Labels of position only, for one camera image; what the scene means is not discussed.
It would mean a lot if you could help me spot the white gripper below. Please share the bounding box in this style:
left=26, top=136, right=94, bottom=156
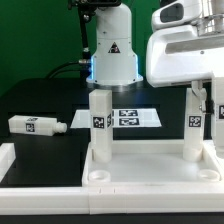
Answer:
left=146, top=0, right=224, bottom=114

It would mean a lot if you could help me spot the white desk top tray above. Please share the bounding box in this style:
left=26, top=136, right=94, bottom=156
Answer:
left=82, top=140, right=224, bottom=186

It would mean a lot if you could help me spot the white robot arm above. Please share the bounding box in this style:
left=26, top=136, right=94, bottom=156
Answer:
left=87, top=0, right=224, bottom=87

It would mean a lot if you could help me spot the white marker sheet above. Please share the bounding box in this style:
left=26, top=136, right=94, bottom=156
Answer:
left=71, top=108, right=161, bottom=129

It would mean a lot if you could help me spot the white obstacle wall bar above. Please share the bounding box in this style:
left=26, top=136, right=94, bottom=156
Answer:
left=0, top=184, right=224, bottom=215

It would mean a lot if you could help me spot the black cable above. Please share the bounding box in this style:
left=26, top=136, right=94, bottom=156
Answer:
left=45, top=59, right=88, bottom=79

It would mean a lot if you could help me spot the black camera pole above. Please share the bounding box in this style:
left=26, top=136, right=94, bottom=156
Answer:
left=67, top=0, right=123, bottom=79

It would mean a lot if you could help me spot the white left wall block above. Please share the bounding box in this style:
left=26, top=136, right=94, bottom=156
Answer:
left=0, top=143, right=16, bottom=182

